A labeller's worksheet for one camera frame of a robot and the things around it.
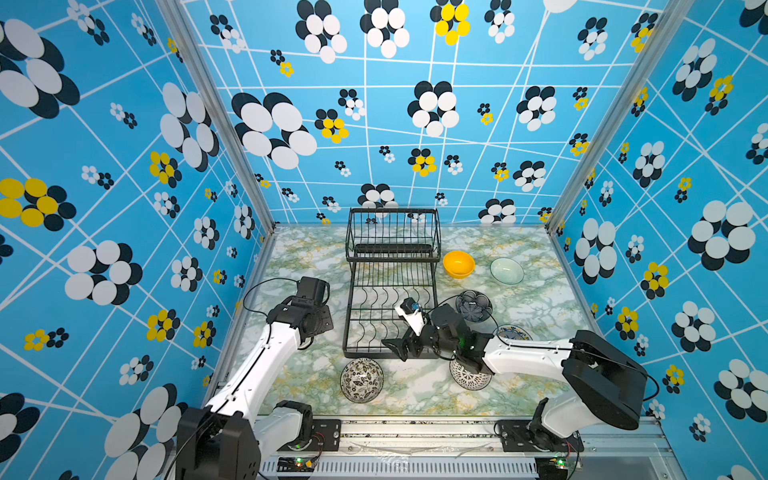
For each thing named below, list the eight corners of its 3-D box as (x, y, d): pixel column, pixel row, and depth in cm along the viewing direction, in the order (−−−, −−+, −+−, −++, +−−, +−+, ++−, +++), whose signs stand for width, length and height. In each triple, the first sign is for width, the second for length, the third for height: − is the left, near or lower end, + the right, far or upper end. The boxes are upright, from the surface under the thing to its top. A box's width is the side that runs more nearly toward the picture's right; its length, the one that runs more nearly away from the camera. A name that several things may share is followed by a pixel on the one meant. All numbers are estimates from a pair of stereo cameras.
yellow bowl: (444, 281, 106) (446, 273, 102) (441, 258, 112) (443, 250, 109) (474, 281, 106) (477, 273, 102) (469, 258, 112) (472, 250, 109)
